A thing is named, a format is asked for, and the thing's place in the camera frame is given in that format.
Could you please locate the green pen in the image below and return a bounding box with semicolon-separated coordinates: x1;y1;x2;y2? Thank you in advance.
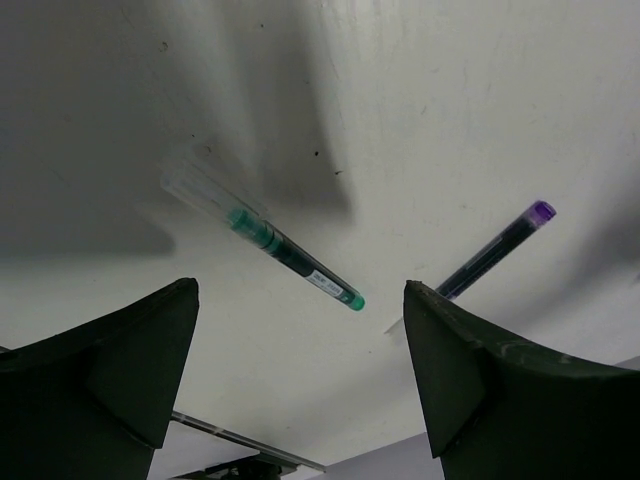
161;157;365;311

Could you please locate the purple pen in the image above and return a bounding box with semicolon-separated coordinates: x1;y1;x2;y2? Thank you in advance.
436;200;556;300

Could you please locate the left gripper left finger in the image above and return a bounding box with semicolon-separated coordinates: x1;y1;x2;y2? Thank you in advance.
1;278;199;479

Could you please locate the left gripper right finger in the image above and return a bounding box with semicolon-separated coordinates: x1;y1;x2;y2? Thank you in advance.
403;281;639;479

